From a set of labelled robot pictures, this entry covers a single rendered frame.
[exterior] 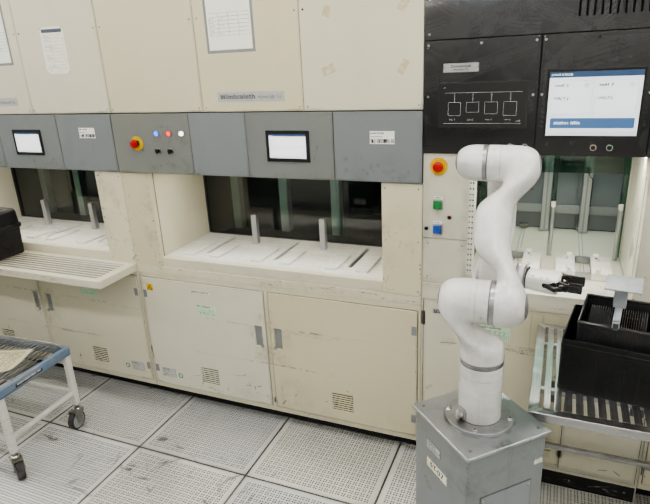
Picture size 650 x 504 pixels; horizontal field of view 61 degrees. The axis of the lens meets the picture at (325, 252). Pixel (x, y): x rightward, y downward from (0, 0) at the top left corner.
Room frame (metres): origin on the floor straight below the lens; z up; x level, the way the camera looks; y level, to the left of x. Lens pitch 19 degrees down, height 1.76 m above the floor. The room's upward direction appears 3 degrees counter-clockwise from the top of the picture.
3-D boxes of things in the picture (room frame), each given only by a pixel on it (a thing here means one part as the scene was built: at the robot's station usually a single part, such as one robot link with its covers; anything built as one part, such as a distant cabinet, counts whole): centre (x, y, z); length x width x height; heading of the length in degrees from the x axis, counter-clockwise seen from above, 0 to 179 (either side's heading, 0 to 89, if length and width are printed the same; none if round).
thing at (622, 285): (1.52, -0.89, 0.93); 0.24 x 0.20 x 0.32; 148
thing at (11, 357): (2.37, 1.63, 0.47); 0.31 x 0.23 x 0.02; 88
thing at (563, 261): (2.15, -1.07, 0.89); 0.22 x 0.21 x 0.04; 157
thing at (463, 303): (1.37, -0.39, 1.07); 0.19 x 0.12 x 0.24; 67
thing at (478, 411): (1.36, -0.42, 0.85); 0.19 x 0.19 x 0.18
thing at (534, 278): (1.64, -0.69, 1.06); 0.11 x 0.10 x 0.07; 58
